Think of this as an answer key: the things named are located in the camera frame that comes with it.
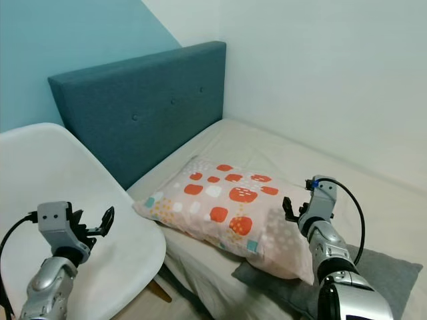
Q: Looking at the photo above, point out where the white plastic chair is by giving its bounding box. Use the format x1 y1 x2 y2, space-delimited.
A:
0 123 167 320

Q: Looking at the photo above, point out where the pink pillow with red spots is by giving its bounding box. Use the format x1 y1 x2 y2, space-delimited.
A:
132 157 316 284

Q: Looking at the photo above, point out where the wooden chair leg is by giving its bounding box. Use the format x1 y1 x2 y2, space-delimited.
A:
148 279 173 304

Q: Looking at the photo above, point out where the bed with beige sheet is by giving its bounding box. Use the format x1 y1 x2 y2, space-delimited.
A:
127 119 427 320

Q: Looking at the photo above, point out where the grey cushion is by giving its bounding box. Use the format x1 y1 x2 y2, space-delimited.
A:
232 243 424 320

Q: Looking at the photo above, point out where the blue upholstered headboard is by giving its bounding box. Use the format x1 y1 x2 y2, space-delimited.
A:
48 41 228 191

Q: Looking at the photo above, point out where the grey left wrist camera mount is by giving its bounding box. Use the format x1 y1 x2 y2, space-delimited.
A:
37 201 75 246

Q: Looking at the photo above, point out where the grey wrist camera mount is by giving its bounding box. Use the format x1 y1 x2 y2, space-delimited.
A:
37 201 75 246
299 176 338 231

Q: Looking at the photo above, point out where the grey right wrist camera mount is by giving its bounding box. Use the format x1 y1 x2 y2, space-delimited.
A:
299 176 338 231

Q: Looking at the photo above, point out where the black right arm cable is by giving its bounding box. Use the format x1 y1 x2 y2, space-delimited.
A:
307 176 366 262

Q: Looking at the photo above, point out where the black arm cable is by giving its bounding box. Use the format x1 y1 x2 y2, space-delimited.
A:
307 176 366 262
0 211 41 318

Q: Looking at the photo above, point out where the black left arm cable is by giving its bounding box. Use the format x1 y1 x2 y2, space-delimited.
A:
0 211 41 318

